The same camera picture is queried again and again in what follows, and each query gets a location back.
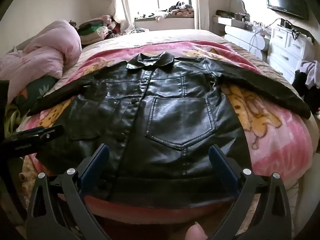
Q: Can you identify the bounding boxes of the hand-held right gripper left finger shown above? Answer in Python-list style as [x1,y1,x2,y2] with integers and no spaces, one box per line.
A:
[26,143,110,240]

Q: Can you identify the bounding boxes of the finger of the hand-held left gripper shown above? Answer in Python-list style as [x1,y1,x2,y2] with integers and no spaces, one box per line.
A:
[12,127,47,136]
[5,124,65,144]

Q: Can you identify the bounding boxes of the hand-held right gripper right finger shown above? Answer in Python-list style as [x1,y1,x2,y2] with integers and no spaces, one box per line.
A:
[208,144,292,240]

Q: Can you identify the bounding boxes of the black leather jacket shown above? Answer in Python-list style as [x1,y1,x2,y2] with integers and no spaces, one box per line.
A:
[26,51,312,209]

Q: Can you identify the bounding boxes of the pile of folded clothes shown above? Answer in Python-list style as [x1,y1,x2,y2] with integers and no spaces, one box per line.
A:
[77,15,118,46]

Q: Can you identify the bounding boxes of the heap of clothes on sill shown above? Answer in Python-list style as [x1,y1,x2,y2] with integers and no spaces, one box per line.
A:
[136,1,195,20]

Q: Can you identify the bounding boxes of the person's right hand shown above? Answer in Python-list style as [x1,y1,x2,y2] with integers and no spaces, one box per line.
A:
[186,224,209,240]

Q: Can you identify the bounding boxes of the green floral pillow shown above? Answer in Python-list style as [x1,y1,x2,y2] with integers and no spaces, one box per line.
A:
[12,76,60,111]

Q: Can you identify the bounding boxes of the pink cartoon printed blanket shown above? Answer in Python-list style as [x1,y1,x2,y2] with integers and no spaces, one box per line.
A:
[22,41,313,230]

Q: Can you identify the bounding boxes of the pink quilt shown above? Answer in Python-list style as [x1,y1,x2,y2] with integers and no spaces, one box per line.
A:
[0,19,82,105]

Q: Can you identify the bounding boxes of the black hanging garment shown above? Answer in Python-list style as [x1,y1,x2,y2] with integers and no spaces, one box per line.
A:
[294,69,316,98]

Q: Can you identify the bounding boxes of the lavender garment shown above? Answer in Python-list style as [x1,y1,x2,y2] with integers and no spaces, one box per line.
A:
[300,60,320,90]

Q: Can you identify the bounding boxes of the white chest of drawers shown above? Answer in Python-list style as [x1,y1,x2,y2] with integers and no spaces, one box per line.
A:
[266,25,310,83]

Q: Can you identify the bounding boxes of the white vanity table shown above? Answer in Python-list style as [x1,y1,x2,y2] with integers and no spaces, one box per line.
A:
[212,16,271,58]

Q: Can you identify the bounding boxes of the small crumpled dark garment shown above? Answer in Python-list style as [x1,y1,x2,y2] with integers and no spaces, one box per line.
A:
[124,27,151,34]

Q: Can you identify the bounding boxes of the bed with beige bedspread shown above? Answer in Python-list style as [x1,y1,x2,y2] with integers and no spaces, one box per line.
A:
[10,29,320,240]

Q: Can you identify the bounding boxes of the cluster of cosmetic bottles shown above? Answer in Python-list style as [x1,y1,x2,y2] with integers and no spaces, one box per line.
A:
[234,12,270,35]

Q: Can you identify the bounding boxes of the cream curtain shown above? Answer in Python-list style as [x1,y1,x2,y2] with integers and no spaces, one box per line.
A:
[110,0,137,33]
[194,0,208,30]

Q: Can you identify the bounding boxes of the cloud-shaped vanity mirror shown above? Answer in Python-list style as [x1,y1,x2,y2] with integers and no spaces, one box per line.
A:
[229,0,247,15]

